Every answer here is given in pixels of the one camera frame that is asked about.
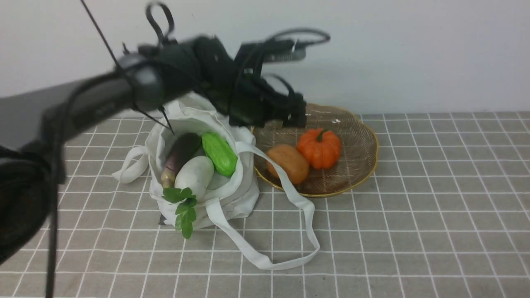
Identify green bitter gourd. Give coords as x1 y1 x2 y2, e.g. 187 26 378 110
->
201 132 238 177

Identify woven bamboo basket tray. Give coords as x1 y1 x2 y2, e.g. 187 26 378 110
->
251 103 379 197

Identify black cable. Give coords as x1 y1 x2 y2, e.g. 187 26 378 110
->
45 0 331 298

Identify purple eggplant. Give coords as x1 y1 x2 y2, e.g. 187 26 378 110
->
160 132 201 188

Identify white cloth tote bag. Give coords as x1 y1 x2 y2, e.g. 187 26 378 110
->
112 95 320 270

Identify brown potato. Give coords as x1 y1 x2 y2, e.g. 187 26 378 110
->
266 144 310 185

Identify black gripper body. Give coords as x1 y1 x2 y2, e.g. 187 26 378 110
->
228 39 307 128

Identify orange pumpkin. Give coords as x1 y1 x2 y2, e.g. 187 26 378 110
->
296 128 342 169

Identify white radish with leaves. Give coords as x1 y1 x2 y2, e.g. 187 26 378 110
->
163 156 214 239

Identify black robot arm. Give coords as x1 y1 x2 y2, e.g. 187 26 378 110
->
1 36 310 263

